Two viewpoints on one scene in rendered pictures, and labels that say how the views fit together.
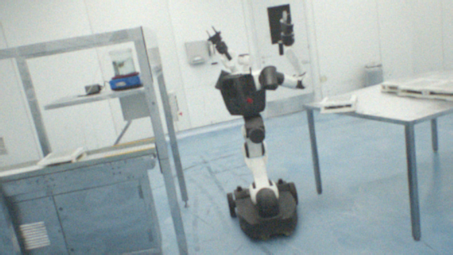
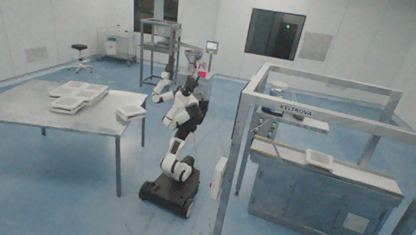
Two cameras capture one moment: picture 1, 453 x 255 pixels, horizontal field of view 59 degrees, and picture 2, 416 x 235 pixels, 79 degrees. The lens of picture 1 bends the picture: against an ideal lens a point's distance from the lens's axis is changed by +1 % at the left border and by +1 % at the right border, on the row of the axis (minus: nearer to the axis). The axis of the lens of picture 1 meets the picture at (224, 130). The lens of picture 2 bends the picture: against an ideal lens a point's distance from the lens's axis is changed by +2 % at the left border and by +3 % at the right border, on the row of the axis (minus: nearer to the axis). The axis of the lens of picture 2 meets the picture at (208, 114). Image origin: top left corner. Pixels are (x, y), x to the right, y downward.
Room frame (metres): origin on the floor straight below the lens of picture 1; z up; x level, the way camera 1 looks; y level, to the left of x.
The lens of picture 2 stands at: (4.98, 0.75, 2.12)
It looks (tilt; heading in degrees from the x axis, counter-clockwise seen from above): 25 degrees down; 199
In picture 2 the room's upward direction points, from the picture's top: 9 degrees clockwise
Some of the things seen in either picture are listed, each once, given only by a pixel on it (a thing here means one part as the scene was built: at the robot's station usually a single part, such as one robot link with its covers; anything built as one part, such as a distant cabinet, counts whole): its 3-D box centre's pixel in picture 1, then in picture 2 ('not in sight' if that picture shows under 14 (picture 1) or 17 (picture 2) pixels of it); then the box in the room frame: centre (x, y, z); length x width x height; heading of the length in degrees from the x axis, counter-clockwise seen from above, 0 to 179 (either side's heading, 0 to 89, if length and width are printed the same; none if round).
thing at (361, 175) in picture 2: (61, 168); (319, 166); (2.67, 1.15, 0.79); 1.35 x 0.25 x 0.05; 93
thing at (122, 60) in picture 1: (122, 60); (277, 91); (2.73, 0.59, 1.44); 0.15 x 0.15 x 0.19
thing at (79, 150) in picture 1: (62, 156); (319, 158); (2.67, 1.12, 0.88); 0.25 x 0.24 x 0.02; 2
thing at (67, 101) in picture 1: (101, 96); (291, 114); (2.67, 0.77, 1.24); 0.62 x 0.38 x 0.04; 93
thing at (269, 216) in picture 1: (264, 200); (177, 179); (2.91, -0.22, 0.19); 0.64 x 0.52 x 0.33; 0
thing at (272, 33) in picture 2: not in sight; (273, 35); (-2.19, -0.24, 1.43); 1.38 x 0.01 x 1.16; 101
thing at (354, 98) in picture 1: (338, 100); (131, 109); (2.91, -0.88, 0.88); 0.25 x 0.24 x 0.02; 155
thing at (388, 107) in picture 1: (423, 92); (70, 103); (3.07, -1.59, 0.80); 1.50 x 1.10 x 0.04; 111
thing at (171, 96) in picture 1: (173, 105); (219, 178); (3.56, 0.41, 0.96); 0.17 x 0.06 x 0.26; 3
